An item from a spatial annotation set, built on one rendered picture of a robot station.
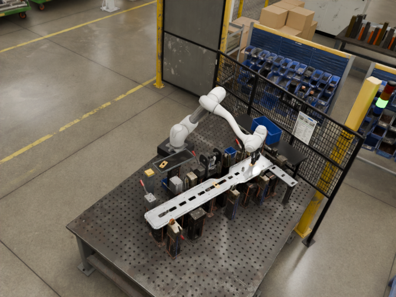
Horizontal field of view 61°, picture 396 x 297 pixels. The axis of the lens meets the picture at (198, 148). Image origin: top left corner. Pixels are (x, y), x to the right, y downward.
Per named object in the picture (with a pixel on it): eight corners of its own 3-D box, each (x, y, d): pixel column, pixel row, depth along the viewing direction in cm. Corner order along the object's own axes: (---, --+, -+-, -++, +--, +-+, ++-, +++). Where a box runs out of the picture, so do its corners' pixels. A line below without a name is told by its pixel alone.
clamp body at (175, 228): (173, 261, 278) (175, 236, 254) (163, 248, 286) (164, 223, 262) (183, 255, 283) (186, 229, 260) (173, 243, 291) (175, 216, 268)
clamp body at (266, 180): (257, 207, 329) (266, 183, 307) (249, 200, 336) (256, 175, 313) (264, 203, 334) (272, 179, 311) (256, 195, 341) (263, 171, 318)
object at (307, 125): (308, 146, 336) (318, 121, 316) (290, 134, 349) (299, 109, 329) (309, 145, 337) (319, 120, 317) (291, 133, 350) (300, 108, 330)
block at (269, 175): (265, 200, 337) (271, 181, 319) (257, 193, 343) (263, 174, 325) (271, 196, 342) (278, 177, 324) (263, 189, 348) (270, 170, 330)
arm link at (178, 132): (166, 142, 366) (167, 128, 350) (175, 134, 377) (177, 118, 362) (178, 149, 361) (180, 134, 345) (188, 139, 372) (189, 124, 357)
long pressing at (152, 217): (157, 233, 263) (157, 232, 262) (141, 214, 275) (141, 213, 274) (274, 165, 334) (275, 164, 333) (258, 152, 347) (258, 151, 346)
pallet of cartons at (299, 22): (284, 71, 702) (298, 20, 634) (251, 58, 736) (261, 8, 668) (307, 54, 778) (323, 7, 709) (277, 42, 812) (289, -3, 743)
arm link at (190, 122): (174, 128, 374) (184, 118, 388) (184, 138, 375) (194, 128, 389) (209, 90, 315) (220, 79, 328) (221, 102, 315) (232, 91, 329)
